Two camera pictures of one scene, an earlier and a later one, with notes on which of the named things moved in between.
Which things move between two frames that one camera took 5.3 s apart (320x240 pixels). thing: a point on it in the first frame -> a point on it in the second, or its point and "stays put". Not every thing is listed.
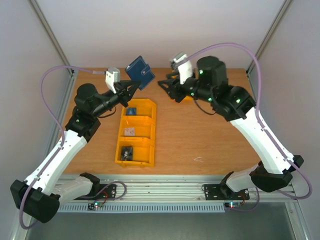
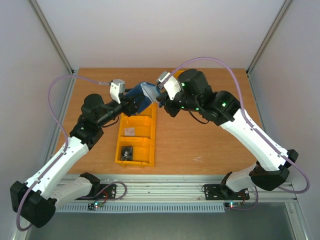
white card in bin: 129,131 stays put
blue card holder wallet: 138,70 -> 146,94
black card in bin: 126,153 stays put
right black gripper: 178,90 -> 169,106
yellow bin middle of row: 144,126 stays put
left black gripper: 125,93 -> 130,107
